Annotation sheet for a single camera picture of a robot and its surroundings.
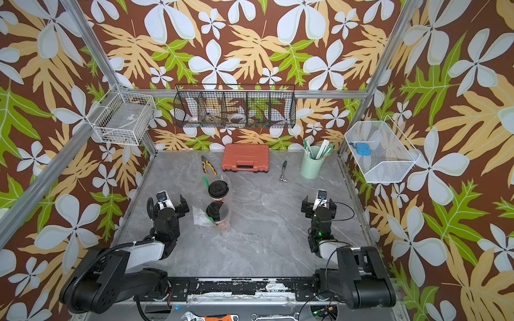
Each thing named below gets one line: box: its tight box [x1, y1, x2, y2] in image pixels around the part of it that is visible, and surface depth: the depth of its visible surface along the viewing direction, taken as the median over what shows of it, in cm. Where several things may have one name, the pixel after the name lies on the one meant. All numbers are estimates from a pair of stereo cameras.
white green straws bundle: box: [302, 139, 335, 160], surface depth 100 cm
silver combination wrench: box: [250, 312, 300, 321], surface depth 70 cm
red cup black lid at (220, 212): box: [206, 197, 231, 236], surface depth 78 cm
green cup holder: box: [299, 145, 326, 180], surface depth 106 cm
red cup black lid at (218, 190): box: [208, 179, 229, 200], surface depth 84 cm
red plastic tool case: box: [221, 143, 270, 174], surface depth 111 cm
